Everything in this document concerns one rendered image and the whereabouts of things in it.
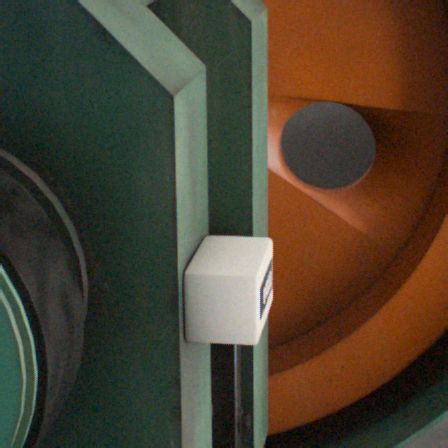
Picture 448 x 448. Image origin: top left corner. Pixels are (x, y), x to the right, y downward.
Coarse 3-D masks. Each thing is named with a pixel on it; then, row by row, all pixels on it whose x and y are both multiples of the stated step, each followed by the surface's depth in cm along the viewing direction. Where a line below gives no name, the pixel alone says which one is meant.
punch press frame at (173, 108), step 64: (0, 0) 61; (64, 0) 60; (128, 0) 67; (192, 0) 89; (256, 0) 96; (0, 64) 62; (64, 64) 61; (128, 64) 61; (192, 64) 68; (256, 64) 92; (0, 128) 63; (64, 128) 62; (128, 128) 62; (192, 128) 66; (256, 128) 93; (64, 192) 63; (128, 192) 63; (192, 192) 67; (256, 192) 95; (128, 256) 64; (192, 256) 67; (128, 320) 65; (128, 384) 66; (192, 384) 69; (256, 384) 99
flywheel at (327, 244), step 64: (320, 0) 114; (384, 0) 113; (320, 64) 116; (384, 64) 115; (384, 128) 116; (320, 192) 121; (384, 192) 118; (320, 256) 121; (384, 256) 120; (320, 320) 123; (384, 320) 118; (320, 384) 121
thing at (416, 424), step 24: (432, 360) 129; (384, 384) 133; (408, 384) 128; (432, 384) 123; (360, 408) 131; (384, 408) 127; (408, 408) 123; (432, 408) 118; (288, 432) 133; (312, 432) 131; (336, 432) 128; (360, 432) 125; (384, 432) 121; (408, 432) 117
